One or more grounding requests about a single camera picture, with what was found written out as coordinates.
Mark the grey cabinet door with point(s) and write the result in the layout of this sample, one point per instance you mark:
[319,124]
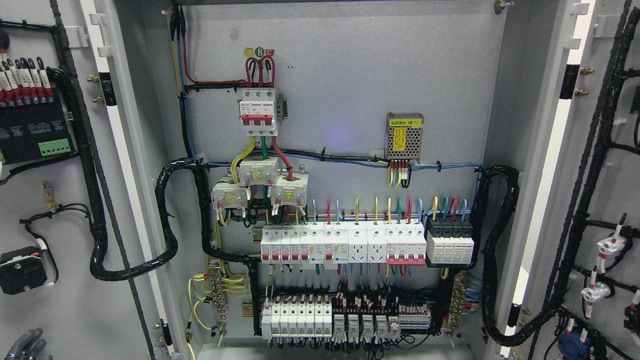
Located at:
[562,120]
[82,318]

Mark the white current transformer right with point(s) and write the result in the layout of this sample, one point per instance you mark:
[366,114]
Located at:
[290,193]

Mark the white current transformer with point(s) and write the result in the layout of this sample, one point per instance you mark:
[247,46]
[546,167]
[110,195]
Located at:
[258,171]
[290,193]
[227,194]

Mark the white current transformer top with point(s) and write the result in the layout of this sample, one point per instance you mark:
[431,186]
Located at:
[258,171]

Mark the red white main breaker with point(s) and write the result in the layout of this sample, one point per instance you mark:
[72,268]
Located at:
[261,111]

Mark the white current transformer left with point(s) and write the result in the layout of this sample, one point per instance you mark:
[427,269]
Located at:
[227,194]

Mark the metal mesh power supply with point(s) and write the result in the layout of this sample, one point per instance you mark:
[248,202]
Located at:
[404,135]

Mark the white socket breaker row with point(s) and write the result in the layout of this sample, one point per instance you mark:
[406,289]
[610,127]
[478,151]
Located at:
[331,245]

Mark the relay terminal row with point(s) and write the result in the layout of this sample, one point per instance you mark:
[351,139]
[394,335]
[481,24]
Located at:
[347,319]

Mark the black white surge protector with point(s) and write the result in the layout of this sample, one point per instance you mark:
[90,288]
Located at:
[449,243]

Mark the brass ground bar left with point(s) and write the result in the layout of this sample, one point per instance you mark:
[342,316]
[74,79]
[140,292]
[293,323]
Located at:
[219,300]

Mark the brass ground bar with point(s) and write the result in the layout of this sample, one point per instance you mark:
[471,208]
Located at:
[457,301]
[219,300]

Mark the brass ground bar right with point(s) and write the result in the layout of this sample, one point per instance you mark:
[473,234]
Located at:
[457,301]

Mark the black digital power meter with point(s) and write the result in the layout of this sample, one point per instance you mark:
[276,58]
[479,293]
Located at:
[34,131]

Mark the black cable conduit loop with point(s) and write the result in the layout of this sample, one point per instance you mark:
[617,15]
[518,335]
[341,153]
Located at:
[490,267]

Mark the white rotary selector switch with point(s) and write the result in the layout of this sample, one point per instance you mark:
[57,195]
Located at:
[21,270]

